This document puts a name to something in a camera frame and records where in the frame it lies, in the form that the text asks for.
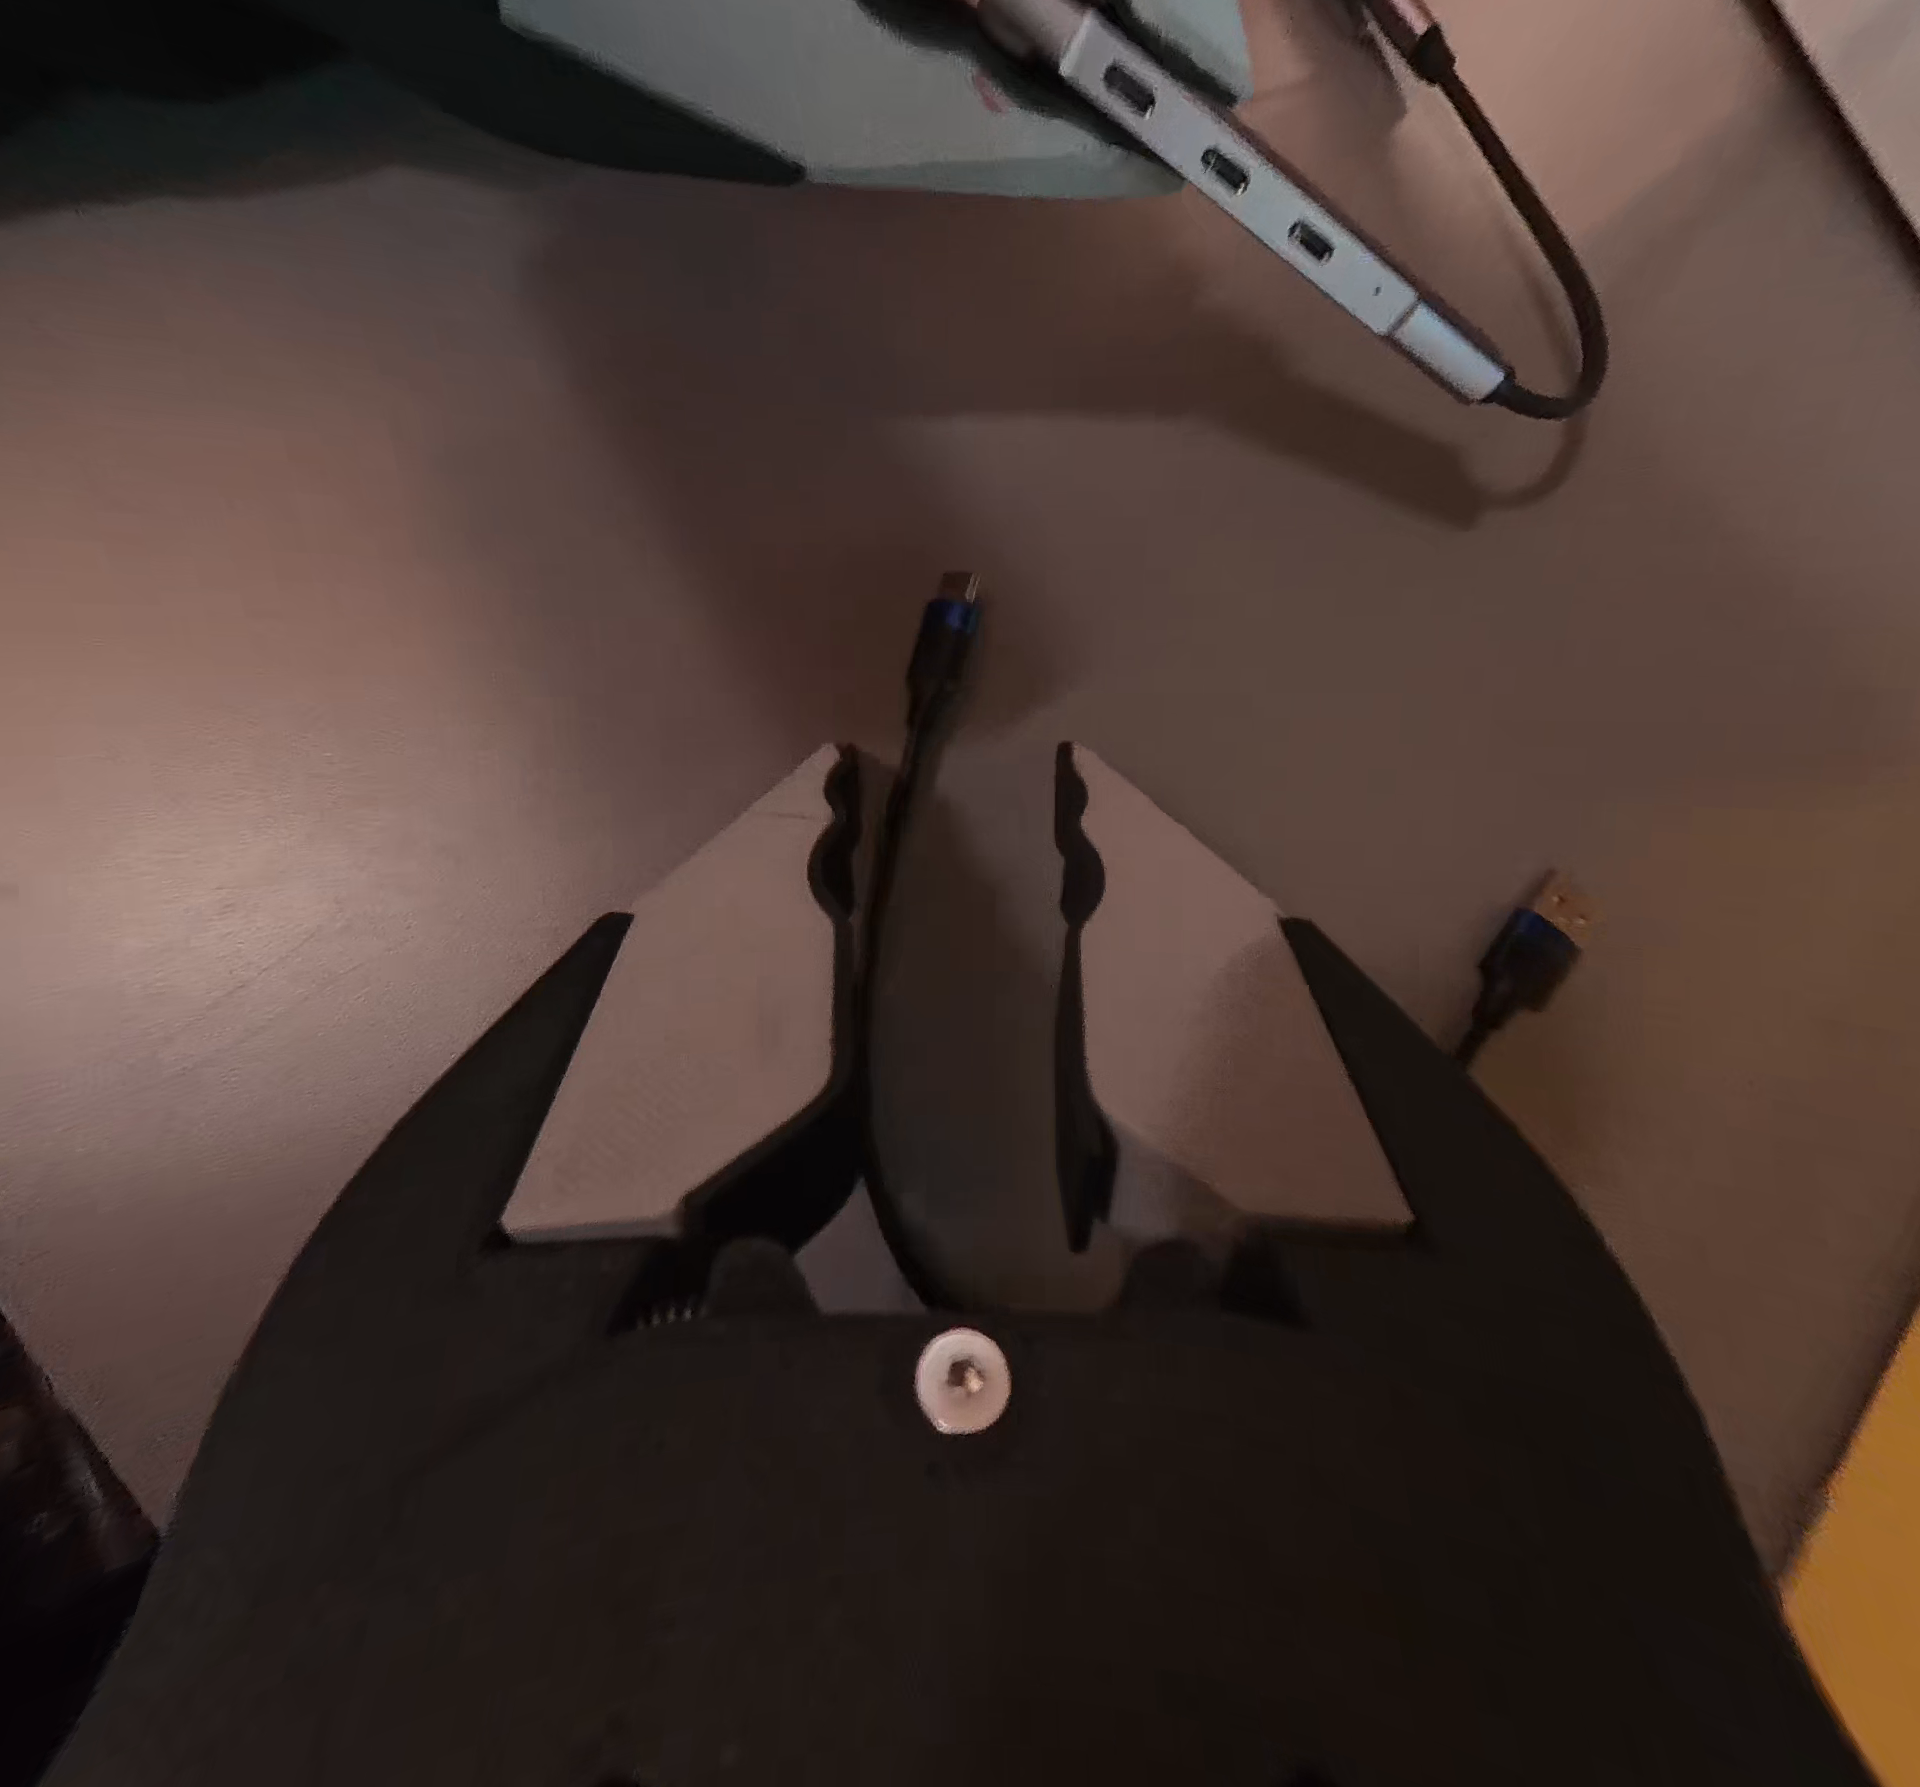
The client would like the yellow plastic bin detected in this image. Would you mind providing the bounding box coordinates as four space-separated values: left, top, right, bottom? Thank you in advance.
1778 1309 1920 1787

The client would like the grey usb hub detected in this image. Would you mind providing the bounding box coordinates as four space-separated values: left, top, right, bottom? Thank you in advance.
975 0 1610 420

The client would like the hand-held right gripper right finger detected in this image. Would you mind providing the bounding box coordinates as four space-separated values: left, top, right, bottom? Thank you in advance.
1052 743 1417 1255

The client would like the black braided usb cable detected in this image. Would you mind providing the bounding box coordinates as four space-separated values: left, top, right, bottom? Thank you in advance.
847 569 1594 1316

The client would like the silver display stand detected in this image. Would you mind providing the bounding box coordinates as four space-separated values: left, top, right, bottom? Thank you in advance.
1717 0 1920 237

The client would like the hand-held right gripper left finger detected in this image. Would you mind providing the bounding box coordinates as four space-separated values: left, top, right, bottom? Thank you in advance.
499 743 865 1252

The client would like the person's body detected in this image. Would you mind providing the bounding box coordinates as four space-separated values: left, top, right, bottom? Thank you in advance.
0 1309 163 1787

